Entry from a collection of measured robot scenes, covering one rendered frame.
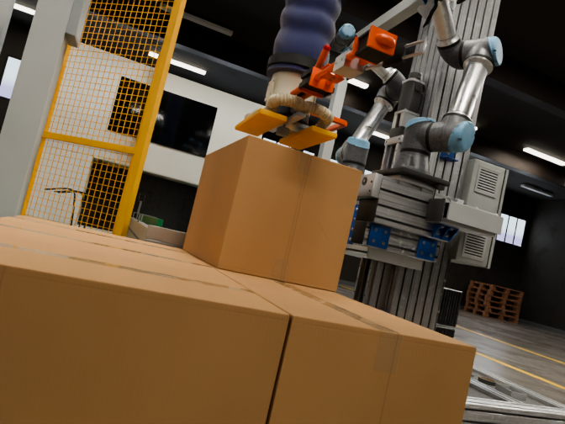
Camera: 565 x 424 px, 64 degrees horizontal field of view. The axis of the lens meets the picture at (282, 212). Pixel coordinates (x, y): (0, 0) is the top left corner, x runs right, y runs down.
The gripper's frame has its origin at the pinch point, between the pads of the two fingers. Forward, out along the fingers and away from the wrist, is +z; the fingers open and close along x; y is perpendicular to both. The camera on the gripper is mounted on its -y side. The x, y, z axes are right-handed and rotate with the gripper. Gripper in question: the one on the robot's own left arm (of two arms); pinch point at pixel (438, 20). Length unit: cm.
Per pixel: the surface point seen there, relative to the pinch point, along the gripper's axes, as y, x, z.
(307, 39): 38.1, -19.8, 14.2
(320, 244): 25, -1, 84
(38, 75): 137, -135, 30
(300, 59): 39.1, -19.1, 22.4
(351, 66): 37, 20, 36
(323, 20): 34.1, -19.1, 6.0
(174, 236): 60, -67, 94
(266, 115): 48, -14, 47
